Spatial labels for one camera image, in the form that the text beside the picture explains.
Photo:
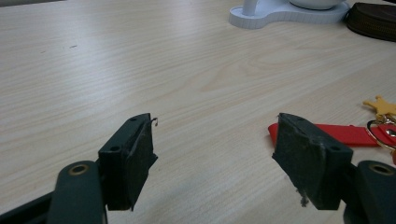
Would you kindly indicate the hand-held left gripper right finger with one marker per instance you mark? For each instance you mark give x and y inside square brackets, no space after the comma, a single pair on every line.
[311,161]

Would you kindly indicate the white stand with pole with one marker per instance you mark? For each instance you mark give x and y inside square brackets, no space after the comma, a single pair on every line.
[280,16]

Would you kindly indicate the white bowl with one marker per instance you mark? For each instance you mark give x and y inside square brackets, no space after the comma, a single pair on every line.
[314,3]

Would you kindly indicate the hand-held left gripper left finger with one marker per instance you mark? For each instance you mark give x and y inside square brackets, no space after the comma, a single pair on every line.
[124,161]

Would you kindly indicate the dark brown block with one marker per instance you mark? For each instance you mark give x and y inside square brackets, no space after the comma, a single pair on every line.
[373,21]

